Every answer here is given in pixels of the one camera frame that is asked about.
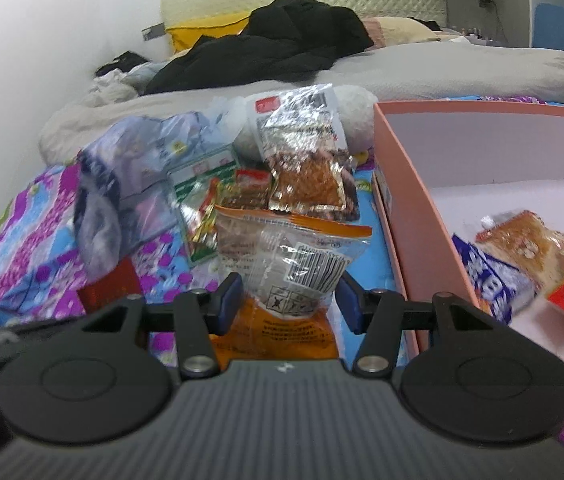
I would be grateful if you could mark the pink cardboard box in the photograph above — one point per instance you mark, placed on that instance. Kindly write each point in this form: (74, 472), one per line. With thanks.
(397, 170)

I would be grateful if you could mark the beige pink pillow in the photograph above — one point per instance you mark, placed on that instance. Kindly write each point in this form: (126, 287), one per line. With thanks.
(402, 27)

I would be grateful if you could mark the small red candy packet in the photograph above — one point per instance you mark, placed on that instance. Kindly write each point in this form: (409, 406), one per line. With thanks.
(252, 185)

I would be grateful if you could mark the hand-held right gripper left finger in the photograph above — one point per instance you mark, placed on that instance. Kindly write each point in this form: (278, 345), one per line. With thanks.
(229, 305)

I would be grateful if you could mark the silver clear snack packet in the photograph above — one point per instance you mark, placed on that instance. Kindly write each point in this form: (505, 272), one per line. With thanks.
(307, 180)

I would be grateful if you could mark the blue white snack packet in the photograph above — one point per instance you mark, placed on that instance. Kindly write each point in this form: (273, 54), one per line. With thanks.
(492, 280)

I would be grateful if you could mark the grey duvet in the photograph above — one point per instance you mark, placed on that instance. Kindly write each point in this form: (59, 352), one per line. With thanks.
(462, 70)

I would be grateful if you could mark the yellow red candy packet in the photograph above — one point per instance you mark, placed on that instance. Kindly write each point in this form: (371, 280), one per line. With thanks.
(207, 215)

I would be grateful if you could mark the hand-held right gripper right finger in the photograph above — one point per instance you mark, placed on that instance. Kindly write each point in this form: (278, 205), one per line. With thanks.
(352, 305)

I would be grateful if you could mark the yellow pillow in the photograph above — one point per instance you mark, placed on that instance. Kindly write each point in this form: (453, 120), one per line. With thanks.
(197, 30)

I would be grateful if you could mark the orange clear snack packet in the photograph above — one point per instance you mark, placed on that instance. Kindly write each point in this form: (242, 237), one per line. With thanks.
(282, 255)

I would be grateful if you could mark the golden bread packet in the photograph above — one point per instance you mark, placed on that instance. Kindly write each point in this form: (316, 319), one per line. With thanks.
(527, 245)

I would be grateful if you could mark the white blue plastic bag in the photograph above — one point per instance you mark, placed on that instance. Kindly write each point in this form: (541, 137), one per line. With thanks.
(127, 170)

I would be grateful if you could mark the black jacket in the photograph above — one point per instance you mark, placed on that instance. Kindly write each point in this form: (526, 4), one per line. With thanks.
(272, 45)

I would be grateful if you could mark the grey wall switch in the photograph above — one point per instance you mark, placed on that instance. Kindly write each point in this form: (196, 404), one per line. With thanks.
(152, 31)

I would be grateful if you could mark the blue padded board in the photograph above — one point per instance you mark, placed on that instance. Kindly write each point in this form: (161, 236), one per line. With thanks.
(557, 25)

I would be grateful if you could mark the pile of clothes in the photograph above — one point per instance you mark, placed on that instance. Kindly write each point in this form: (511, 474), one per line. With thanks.
(117, 70)

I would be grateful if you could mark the green white snack packet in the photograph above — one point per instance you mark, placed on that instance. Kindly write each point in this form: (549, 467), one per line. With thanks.
(197, 180)

